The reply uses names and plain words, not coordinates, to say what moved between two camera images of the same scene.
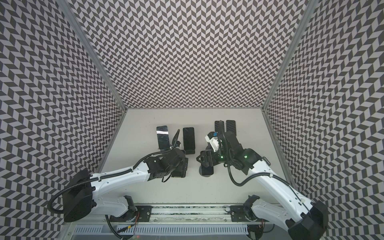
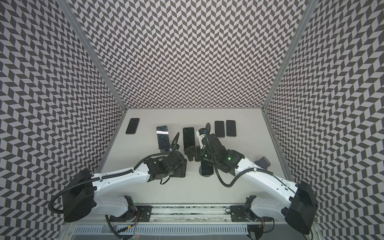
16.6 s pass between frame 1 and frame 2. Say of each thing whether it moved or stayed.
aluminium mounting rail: stayed
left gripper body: stayed
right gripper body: moved
